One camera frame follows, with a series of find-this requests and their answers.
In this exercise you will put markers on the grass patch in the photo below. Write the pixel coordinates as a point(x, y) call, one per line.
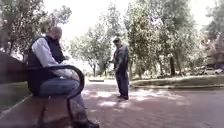
point(180, 81)
point(10, 96)

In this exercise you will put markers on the reddish brown path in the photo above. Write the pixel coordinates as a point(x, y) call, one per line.
point(150, 110)

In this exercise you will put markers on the white car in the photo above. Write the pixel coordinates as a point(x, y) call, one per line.
point(210, 71)

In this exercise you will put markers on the pale kerb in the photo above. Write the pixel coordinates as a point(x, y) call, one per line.
point(186, 87)

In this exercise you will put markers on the person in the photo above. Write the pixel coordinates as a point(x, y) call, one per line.
point(50, 53)
point(120, 66)

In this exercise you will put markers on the brown wooden bench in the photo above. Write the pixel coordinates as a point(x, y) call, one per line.
point(19, 114)

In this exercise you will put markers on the row of trees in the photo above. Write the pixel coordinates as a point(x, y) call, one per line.
point(150, 40)

